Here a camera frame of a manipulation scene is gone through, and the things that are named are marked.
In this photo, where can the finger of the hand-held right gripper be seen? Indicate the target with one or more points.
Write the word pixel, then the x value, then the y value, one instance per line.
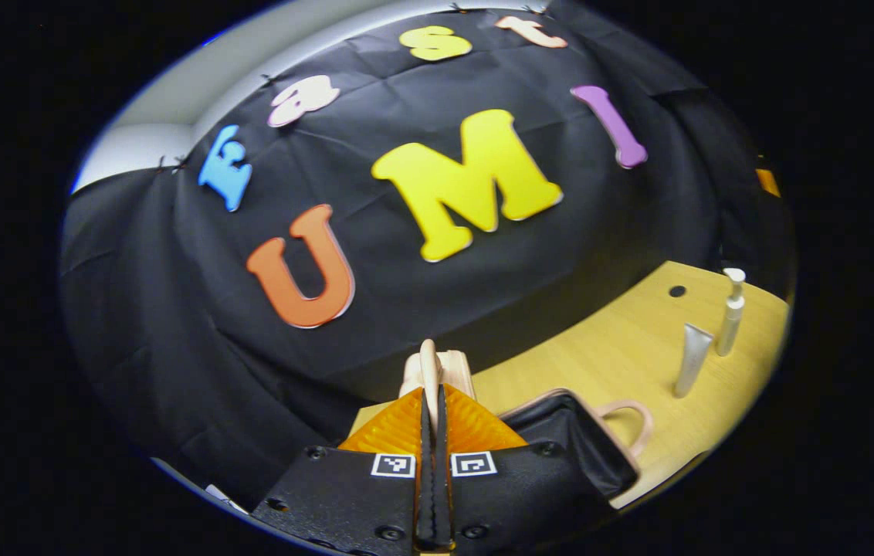
pixel 767 181

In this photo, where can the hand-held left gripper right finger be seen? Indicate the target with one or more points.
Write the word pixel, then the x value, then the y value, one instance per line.
pixel 522 494

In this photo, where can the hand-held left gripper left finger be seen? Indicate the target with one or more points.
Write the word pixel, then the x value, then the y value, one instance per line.
pixel 344 502

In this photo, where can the pink suitcase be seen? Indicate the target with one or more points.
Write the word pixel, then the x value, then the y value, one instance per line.
pixel 560 425

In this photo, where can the white pump bottle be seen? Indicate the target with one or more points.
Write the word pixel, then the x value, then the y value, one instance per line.
pixel 730 320

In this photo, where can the white skin care tube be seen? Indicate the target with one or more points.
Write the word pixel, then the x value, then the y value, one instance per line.
pixel 693 359

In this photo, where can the black backdrop cloth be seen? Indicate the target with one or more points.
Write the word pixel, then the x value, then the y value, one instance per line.
pixel 174 309

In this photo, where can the small black cloth clip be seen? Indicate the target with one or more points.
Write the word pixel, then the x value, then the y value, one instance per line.
pixel 456 8
pixel 174 162
pixel 267 79

